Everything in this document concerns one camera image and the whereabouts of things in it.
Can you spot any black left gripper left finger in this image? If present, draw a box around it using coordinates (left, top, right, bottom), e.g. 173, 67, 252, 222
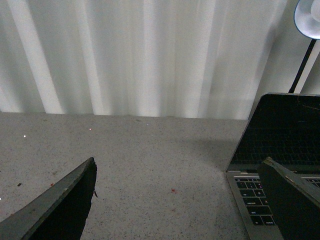
0, 157, 97, 240

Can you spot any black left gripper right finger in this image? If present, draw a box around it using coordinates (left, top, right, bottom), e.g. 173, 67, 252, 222
257, 157, 320, 240

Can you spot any blue desk lamp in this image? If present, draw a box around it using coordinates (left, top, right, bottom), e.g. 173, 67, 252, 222
288, 0, 320, 93

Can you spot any grey laptop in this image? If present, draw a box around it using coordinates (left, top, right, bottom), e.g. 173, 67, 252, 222
226, 93, 320, 240

